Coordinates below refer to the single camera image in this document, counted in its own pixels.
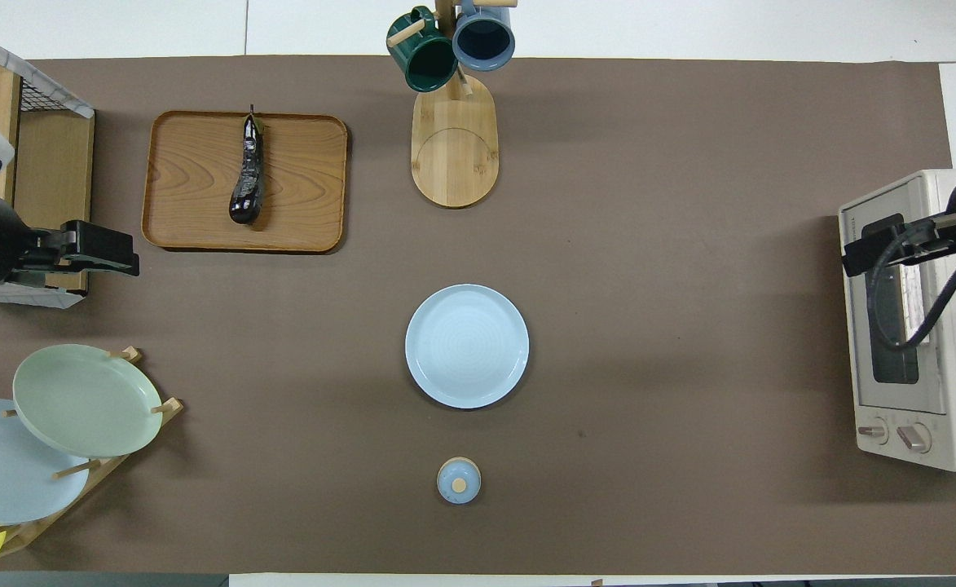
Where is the dark purple eggplant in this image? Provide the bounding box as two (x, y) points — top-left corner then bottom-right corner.
(228, 104), (267, 227)

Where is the light blue serving plate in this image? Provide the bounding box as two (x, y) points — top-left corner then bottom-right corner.
(405, 284), (531, 410)

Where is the two-tier wooden shelf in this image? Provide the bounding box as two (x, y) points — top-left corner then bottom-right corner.
(0, 61), (96, 309)

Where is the rectangular wooden tray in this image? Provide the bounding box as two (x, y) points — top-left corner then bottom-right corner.
(141, 110), (350, 254)

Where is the pale green plate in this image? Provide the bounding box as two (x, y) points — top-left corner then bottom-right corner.
(12, 343), (165, 459)

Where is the wooden plate rack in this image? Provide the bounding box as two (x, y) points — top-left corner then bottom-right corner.
(0, 346), (184, 560)

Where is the grey white cloth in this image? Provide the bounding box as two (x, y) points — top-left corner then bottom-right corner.
(0, 18), (95, 120)

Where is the brown table mat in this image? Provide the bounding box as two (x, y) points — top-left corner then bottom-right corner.
(0, 55), (956, 576)

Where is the light blue racked plate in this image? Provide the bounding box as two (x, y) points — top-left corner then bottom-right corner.
(0, 399), (92, 526)

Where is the wooden mug tree stand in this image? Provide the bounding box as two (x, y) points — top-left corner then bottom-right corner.
(386, 0), (519, 210)

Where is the dark green mug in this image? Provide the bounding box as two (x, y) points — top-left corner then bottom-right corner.
(386, 7), (460, 93)

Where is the small blue lidded jar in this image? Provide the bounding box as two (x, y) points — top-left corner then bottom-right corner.
(437, 457), (482, 505)

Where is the blue mug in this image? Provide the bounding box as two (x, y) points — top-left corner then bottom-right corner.
(452, 0), (517, 73)

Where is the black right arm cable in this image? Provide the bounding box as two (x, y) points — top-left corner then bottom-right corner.
(864, 218), (956, 352)

